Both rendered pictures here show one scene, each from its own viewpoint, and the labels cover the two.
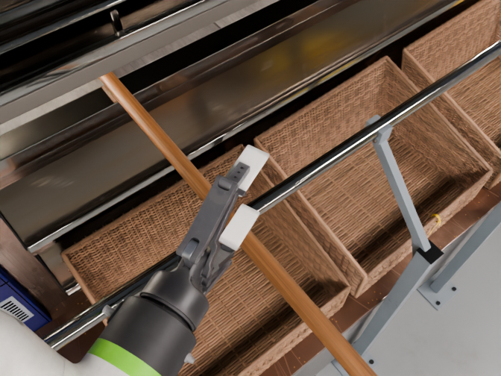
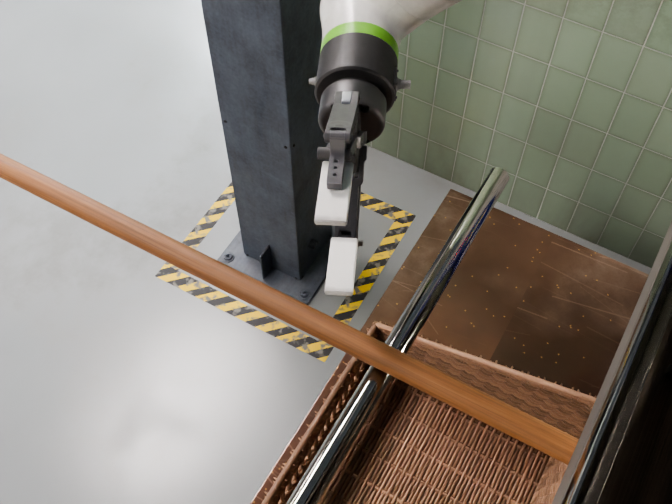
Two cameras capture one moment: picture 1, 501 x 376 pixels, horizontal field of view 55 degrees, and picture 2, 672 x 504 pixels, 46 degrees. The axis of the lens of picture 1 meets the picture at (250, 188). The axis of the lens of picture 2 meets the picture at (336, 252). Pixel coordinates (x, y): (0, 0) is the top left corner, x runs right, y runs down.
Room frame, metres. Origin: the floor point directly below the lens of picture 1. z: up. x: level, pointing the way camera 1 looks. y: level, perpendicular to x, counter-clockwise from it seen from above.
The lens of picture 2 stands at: (0.76, -0.17, 2.01)
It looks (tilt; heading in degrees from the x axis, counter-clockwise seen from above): 56 degrees down; 157
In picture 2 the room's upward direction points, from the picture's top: straight up
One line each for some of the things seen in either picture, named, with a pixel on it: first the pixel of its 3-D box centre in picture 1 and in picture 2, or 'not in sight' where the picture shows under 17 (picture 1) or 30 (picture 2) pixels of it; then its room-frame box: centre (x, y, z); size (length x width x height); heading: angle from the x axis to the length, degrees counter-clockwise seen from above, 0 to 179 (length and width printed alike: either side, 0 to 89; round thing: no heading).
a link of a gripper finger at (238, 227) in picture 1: (239, 226); (341, 266); (0.33, 0.02, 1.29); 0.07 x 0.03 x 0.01; 152
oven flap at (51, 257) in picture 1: (311, 110); not in sight; (1.04, -0.19, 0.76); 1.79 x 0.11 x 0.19; 127
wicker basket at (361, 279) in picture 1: (372, 169); not in sight; (0.84, -0.37, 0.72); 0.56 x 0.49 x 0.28; 129
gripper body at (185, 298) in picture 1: (186, 283); (350, 130); (0.21, 0.07, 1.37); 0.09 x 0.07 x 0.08; 152
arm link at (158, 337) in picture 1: (147, 336); (359, 81); (0.15, 0.11, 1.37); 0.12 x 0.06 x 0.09; 62
